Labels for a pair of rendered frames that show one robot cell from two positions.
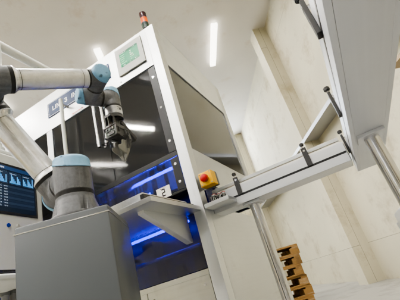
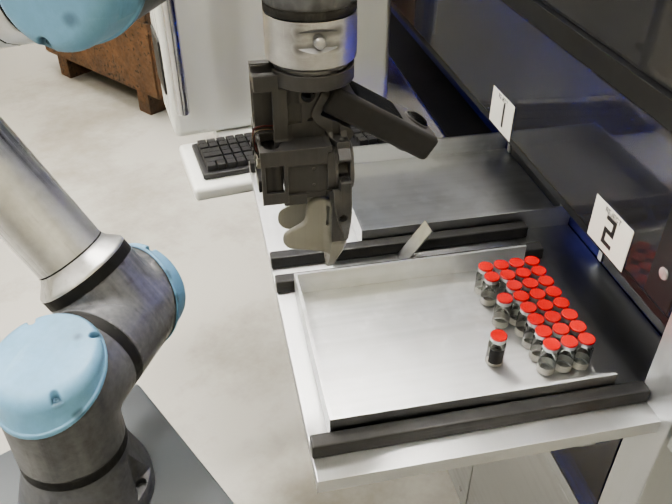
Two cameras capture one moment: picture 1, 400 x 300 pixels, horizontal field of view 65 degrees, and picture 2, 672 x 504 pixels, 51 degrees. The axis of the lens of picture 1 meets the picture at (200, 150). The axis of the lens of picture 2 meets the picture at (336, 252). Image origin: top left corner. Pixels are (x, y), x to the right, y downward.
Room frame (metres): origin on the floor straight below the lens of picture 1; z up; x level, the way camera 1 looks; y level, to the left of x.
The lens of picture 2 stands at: (0.89, -0.15, 1.51)
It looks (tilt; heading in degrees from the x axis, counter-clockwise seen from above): 37 degrees down; 56
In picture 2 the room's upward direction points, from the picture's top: straight up
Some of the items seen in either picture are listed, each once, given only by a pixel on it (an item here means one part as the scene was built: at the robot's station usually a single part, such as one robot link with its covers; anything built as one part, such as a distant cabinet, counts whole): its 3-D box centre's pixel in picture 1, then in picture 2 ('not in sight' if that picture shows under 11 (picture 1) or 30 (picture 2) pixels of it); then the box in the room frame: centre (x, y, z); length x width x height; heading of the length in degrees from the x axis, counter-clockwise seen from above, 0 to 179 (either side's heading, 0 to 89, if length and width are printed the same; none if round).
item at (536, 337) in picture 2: not in sight; (522, 314); (1.46, 0.28, 0.91); 0.18 x 0.02 x 0.05; 68
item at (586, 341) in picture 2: not in sight; (554, 309); (1.51, 0.26, 0.91); 0.18 x 0.02 x 0.05; 68
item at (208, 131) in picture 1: (209, 127); not in sight; (1.94, -0.11, 1.51); 0.85 x 0.01 x 0.59; 158
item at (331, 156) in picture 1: (275, 176); not in sight; (1.51, -0.32, 0.92); 0.69 x 0.15 x 0.16; 68
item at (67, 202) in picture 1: (76, 209); (81, 465); (0.92, 0.42, 0.84); 0.15 x 0.15 x 0.10
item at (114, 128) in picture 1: (115, 128); (304, 127); (1.17, 0.32, 1.23); 0.09 x 0.08 x 0.12; 158
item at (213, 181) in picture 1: (208, 179); not in sight; (1.49, 0.00, 1.00); 0.08 x 0.07 x 0.07; 158
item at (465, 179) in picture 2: not in sight; (441, 184); (1.60, 0.59, 0.90); 0.34 x 0.26 x 0.04; 158
